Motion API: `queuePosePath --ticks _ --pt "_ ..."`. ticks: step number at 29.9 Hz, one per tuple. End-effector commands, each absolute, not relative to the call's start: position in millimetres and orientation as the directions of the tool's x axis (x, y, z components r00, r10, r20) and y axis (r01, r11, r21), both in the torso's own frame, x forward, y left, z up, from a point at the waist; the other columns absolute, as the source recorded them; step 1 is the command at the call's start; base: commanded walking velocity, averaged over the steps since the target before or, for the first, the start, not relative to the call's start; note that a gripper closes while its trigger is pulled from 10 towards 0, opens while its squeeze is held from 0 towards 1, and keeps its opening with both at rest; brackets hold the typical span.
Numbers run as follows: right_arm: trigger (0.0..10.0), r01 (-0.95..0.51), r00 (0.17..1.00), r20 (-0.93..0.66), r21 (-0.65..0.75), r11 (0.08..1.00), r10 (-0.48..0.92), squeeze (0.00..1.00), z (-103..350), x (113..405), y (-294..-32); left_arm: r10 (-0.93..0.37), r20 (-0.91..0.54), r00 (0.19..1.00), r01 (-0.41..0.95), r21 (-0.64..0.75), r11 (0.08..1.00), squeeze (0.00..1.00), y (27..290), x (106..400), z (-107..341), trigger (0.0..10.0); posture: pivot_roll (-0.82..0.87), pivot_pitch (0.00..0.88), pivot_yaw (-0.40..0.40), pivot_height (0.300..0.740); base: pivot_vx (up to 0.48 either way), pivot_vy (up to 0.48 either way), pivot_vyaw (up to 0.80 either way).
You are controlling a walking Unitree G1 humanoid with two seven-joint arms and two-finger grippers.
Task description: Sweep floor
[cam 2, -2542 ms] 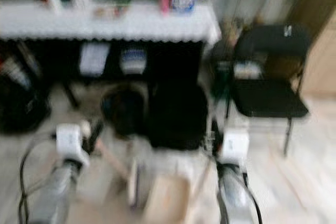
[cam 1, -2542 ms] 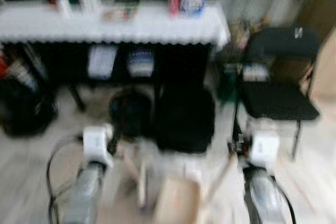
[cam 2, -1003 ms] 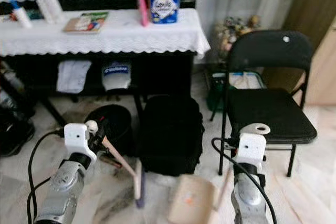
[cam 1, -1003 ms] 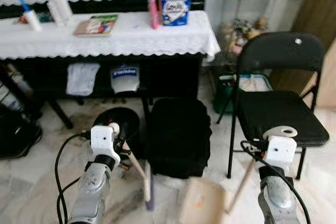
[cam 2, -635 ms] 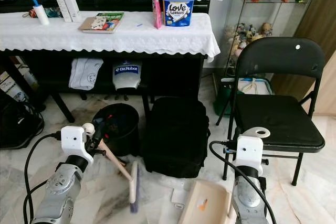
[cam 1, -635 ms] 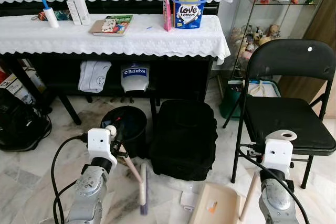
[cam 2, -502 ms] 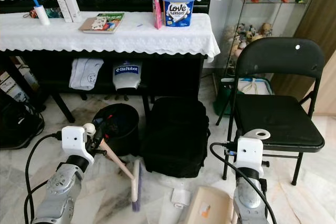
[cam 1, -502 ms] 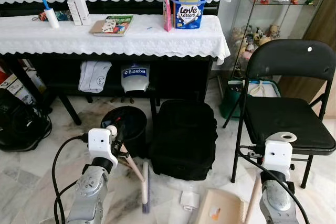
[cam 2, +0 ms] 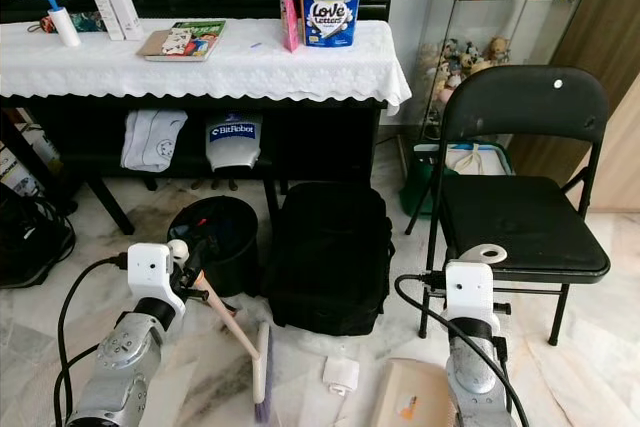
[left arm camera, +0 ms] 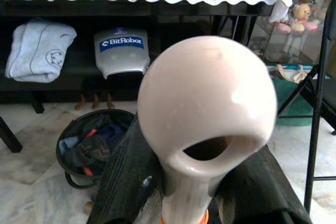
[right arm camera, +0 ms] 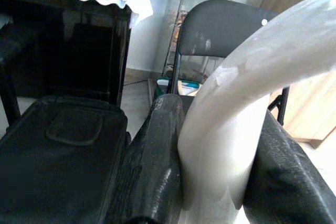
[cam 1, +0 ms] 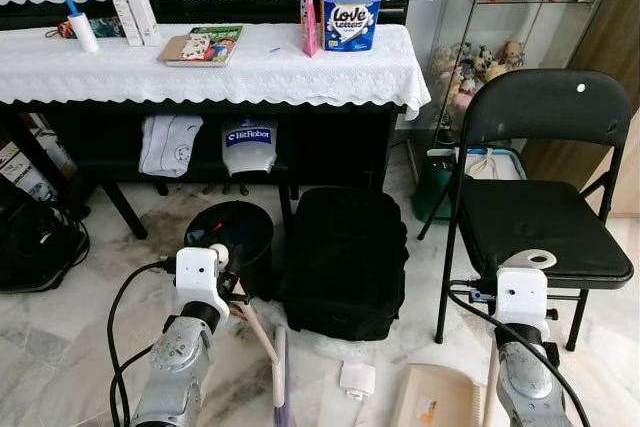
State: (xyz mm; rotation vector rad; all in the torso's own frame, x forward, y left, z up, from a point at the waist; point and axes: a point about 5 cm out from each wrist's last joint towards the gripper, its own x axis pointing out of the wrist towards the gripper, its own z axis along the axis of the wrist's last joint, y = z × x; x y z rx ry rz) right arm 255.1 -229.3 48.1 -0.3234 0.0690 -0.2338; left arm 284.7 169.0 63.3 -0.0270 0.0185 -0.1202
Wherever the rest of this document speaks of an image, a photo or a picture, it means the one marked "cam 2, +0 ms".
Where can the white blue tote bag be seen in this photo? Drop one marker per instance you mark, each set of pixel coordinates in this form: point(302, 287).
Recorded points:
point(490, 157)

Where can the white lace tablecloth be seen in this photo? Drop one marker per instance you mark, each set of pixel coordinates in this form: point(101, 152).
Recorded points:
point(240, 72)

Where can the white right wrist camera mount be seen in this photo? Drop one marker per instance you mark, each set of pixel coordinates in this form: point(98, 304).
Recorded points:
point(472, 289)

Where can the white paper piece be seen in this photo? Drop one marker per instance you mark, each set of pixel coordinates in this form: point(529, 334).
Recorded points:
point(341, 375)

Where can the black round bin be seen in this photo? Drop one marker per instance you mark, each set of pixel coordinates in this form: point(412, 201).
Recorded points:
point(230, 237)

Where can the white slim box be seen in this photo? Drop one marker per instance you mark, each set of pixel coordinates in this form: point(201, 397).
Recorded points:
point(108, 17)
point(128, 9)

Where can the black upright piano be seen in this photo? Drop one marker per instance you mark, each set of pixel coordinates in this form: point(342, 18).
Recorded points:
point(320, 132)

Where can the blue Love Letters tub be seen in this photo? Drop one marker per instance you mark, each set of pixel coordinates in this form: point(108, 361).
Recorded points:
point(330, 12)

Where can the beige broom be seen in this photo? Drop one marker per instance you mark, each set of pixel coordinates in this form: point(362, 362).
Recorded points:
point(263, 377)

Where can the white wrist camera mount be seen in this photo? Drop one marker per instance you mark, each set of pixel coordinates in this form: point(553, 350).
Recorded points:
point(472, 289)
point(150, 272)

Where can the white BitRobot bag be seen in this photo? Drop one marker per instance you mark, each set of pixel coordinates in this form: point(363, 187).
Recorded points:
point(233, 133)

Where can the picture book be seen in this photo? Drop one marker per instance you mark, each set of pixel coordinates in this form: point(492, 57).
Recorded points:
point(185, 40)

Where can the light wooden cabinet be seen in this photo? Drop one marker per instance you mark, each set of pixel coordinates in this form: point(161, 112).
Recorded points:
point(600, 47)

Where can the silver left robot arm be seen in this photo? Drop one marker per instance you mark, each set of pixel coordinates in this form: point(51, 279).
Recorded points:
point(125, 362)

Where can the green bag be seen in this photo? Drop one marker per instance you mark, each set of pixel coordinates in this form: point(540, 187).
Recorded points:
point(415, 192)

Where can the white cloth bag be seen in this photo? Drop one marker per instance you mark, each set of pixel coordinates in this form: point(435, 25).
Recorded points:
point(153, 140)

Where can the pink packet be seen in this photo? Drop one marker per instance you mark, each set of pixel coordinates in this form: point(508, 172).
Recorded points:
point(289, 12)

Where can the white printed box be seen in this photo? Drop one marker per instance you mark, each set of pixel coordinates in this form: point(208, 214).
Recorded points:
point(20, 172)

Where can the black backpack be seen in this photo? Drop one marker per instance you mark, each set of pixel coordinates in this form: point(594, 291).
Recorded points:
point(330, 257)

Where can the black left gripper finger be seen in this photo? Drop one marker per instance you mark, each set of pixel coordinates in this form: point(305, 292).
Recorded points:
point(202, 255)

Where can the glass display cabinet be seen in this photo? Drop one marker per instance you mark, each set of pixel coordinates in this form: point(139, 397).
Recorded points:
point(435, 87)

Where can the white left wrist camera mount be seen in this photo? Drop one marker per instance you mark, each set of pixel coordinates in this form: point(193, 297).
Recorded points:
point(150, 272)

